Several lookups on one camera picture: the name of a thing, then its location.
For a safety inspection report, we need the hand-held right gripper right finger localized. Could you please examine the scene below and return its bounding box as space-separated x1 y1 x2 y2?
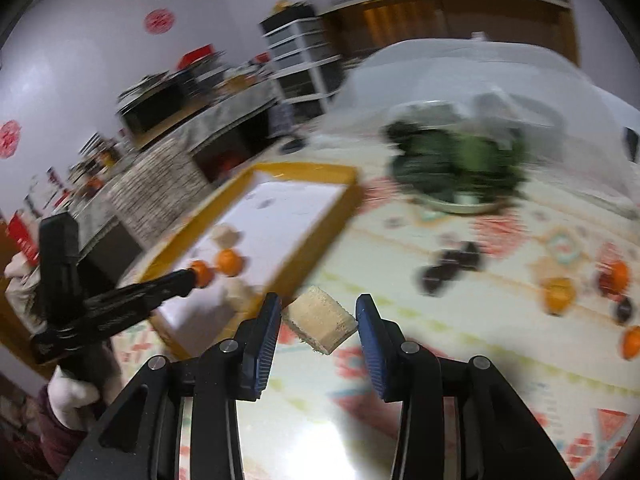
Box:
355 294 576 480

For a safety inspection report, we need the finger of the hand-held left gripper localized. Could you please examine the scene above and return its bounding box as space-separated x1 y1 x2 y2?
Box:
54 287 196 357
80 269 197 313

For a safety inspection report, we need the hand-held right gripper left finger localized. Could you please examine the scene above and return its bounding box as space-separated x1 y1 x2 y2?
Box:
60 292 283 480

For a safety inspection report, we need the orange mandarin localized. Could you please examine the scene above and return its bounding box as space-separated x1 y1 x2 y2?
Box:
540 277 578 316
620 326 640 359
215 249 246 277
191 260 216 289
604 260 632 298

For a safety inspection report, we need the peeled sugarcane piece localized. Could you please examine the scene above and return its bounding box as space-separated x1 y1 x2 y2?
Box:
282 286 360 356
210 225 242 249

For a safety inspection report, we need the yellow rimmed white tray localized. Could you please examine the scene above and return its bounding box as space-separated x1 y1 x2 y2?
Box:
112 162 363 361

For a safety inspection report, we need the person's left forearm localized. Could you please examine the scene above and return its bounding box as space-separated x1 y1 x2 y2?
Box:
34 385 98 479

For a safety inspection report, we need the person's left hand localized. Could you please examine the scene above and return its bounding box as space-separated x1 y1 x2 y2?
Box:
4 252 103 431

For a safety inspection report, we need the woven beige chair back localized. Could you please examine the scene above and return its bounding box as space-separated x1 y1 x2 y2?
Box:
107 137 212 252

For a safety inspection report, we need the row of jars and bottles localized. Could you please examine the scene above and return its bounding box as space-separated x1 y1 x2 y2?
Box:
27 132 128 213

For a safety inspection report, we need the white plate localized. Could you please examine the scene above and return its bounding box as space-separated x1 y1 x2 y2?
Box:
415 189 507 216

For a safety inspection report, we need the black microwave oven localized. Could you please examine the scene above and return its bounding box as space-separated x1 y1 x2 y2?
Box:
117 77 195 137

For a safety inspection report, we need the counter with grey patterned cloth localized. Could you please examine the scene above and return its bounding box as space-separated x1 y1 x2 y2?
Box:
70 80 283 261

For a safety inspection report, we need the plate of green leaves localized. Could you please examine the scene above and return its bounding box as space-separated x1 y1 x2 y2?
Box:
385 120 531 202

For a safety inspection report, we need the flat red box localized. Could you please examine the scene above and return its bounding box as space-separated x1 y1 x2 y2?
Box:
177 45 214 69

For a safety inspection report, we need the white plastic drawer unit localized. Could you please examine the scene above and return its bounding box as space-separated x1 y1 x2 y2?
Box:
272 55 345 112

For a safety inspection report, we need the white mesh food cover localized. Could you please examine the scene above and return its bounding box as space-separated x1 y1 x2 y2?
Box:
325 37 640 213

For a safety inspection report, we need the grey plastic drawer unit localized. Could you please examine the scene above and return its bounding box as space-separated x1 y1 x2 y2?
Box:
260 10 332 68

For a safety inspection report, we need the round red wall decoration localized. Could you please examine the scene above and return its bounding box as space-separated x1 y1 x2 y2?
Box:
0 120 21 160
144 8 176 35

